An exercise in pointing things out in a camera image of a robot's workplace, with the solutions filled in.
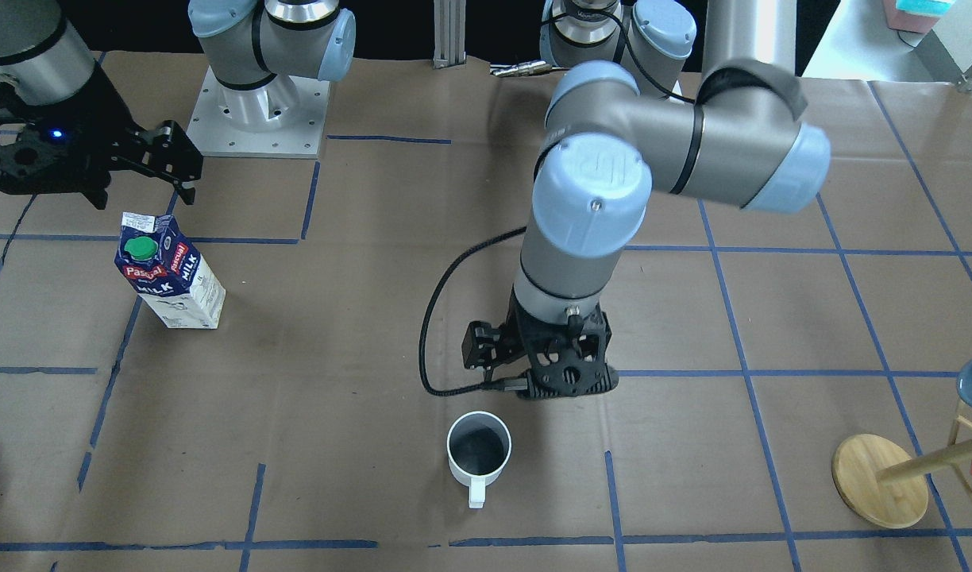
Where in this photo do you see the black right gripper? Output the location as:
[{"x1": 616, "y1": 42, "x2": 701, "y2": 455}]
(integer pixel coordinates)
[{"x1": 0, "y1": 63, "x2": 203, "y2": 210}]

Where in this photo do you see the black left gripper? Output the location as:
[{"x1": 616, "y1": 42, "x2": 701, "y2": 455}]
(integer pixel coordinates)
[{"x1": 504, "y1": 296, "x2": 619, "y2": 400}]

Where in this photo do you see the white mug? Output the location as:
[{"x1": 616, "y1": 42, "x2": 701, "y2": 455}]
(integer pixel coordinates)
[{"x1": 445, "y1": 412, "x2": 512, "y2": 509}]

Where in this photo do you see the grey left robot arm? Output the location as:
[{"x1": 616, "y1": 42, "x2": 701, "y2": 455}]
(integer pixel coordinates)
[{"x1": 463, "y1": 1, "x2": 831, "y2": 400}]

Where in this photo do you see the blue white milk carton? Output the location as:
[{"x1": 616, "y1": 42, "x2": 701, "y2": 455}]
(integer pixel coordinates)
[{"x1": 114, "y1": 211, "x2": 227, "y2": 330}]

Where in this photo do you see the wooden mug tree stand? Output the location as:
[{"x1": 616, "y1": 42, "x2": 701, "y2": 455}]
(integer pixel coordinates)
[{"x1": 831, "y1": 399, "x2": 972, "y2": 529}]

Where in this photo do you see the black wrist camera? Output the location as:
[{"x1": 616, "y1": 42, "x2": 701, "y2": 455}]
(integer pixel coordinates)
[{"x1": 461, "y1": 321, "x2": 502, "y2": 370}]

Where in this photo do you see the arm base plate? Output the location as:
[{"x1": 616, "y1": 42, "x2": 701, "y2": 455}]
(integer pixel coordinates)
[{"x1": 186, "y1": 70, "x2": 331, "y2": 160}]

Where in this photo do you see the aluminium frame post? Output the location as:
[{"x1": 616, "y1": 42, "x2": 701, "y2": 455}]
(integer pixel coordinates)
[{"x1": 432, "y1": 0, "x2": 467, "y2": 69}]

